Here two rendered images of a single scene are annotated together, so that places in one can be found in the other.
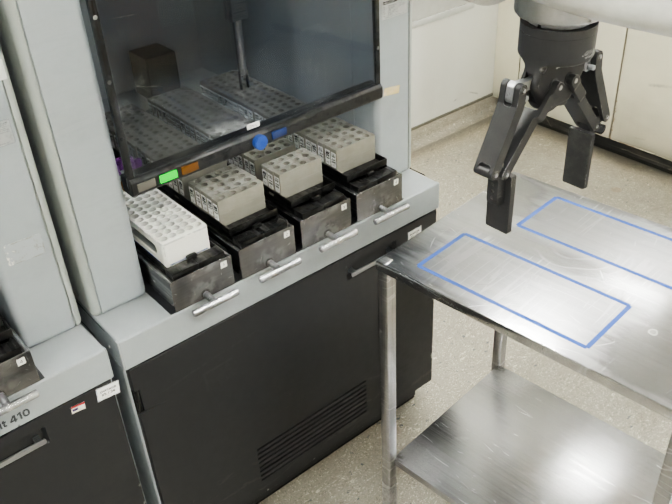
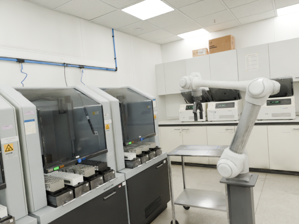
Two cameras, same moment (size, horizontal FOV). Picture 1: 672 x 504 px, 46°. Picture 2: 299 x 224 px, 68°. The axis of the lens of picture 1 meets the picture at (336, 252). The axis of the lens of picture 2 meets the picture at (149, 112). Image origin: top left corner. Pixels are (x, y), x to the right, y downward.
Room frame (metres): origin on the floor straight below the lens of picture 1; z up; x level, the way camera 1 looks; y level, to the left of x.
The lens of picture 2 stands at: (-0.97, 0.81, 1.40)
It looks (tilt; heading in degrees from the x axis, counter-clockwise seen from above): 3 degrees down; 341
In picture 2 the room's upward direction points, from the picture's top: 5 degrees counter-clockwise
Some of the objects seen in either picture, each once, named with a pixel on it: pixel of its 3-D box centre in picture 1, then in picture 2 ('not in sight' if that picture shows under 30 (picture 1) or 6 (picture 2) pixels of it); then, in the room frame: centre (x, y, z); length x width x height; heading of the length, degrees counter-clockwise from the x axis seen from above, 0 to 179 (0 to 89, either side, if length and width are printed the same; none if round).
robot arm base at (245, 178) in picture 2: not in sight; (239, 173); (0.52, -0.44, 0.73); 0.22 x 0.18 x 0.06; 128
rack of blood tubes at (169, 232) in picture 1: (149, 219); (122, 156); (1.36, 0.37, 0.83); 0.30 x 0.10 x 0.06; 38
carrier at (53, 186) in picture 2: not in sight; (56, 185); (0.75, 0.98, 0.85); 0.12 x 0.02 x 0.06; 129
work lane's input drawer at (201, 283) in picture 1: (124, 216); (113, 160); (1.46, 0.45, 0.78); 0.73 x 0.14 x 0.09; 38
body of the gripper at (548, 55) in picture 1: (554, 62); (197, 101); (0.76, -0.23, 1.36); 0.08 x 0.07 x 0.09; 128
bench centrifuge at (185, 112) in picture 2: not in sight; (196, 105); (3.06, -1.60, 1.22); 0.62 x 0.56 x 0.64; 126
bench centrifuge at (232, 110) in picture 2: not in sight; (224, 102); (2.61, -1.96, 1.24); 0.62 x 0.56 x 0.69; 129
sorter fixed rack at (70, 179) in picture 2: not in sight; (66, 178); (0.92, 0.93, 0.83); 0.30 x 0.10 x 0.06; 38
